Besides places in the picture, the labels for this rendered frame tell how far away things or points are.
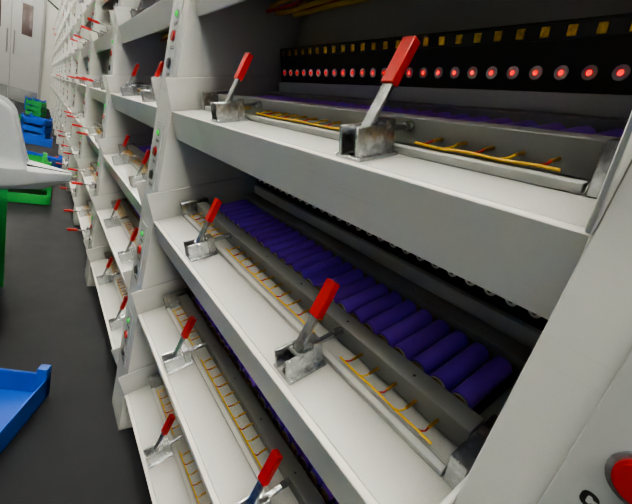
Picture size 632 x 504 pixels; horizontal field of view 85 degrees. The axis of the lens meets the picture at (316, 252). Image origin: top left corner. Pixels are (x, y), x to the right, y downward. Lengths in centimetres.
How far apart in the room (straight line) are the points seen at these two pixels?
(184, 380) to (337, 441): 36
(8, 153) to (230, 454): 39
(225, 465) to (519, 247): 42
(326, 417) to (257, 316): 14
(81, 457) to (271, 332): 61
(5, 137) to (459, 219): 30
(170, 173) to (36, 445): 59
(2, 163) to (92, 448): 69
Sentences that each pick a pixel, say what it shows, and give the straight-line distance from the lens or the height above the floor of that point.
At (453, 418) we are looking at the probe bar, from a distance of 28.
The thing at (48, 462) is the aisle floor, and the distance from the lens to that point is 91.
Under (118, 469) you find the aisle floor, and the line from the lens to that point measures 88.
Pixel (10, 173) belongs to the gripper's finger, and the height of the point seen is 60.
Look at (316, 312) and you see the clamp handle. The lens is 30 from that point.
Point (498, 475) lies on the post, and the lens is 20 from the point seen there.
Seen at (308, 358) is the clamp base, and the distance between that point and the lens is 32.
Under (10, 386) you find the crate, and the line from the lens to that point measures 106.
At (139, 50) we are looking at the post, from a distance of 137.
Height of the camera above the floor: 67
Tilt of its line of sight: 15 degrees down
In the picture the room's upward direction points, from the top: 17 degrees clockwise
